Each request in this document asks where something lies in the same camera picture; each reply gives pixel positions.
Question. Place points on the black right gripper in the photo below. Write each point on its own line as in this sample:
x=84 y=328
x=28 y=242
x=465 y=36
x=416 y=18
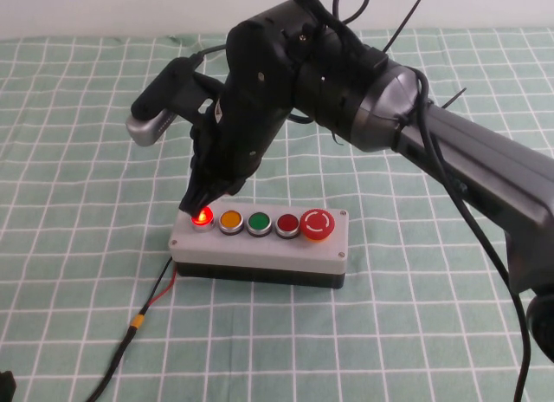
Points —
x=253 y=94

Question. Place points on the red illuminated push button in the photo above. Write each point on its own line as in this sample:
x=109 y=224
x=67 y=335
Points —
x=204 y=220

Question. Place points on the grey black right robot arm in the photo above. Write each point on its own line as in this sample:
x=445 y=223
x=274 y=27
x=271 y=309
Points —
x=476 y=159

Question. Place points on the yellow push button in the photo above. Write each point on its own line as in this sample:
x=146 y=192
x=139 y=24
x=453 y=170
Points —
x=230 y=220

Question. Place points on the green push button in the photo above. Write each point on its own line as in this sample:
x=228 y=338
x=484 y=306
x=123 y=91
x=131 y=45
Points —
x=259 y=222

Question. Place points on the dark red push button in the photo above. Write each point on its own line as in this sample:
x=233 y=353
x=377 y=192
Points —
x=287 y=224

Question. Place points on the grey black button box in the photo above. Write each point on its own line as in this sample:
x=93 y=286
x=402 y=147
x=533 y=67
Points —
x=259 y=252

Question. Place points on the red emergency stop mushroom button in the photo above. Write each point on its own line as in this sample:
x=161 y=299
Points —
x=317 y=222

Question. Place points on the green white checked tablecloth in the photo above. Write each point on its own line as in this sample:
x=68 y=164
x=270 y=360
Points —
x=86 y=202

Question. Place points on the long black zip tie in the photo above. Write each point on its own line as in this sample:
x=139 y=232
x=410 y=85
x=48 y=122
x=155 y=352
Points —
x=404 y=18

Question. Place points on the short black zip tie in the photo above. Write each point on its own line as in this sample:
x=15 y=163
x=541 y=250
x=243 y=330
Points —
x=453 y=99

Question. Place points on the black object at table edge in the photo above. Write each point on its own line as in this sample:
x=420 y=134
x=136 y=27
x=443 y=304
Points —
x=6 y=387

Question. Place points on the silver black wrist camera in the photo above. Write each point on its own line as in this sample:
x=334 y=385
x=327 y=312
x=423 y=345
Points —
x=166 y=103

